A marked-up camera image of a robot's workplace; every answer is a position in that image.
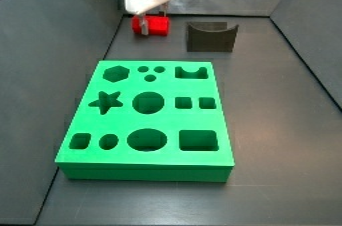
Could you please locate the red hexagon block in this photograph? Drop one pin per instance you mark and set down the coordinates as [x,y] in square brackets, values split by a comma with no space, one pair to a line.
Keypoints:
[158,25]

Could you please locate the green shape sorter board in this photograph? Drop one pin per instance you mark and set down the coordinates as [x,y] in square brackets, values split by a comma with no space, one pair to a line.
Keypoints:
[149,124]

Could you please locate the black curved cradle stand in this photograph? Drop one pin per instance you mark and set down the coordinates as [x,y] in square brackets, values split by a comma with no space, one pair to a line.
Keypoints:
[210,37]

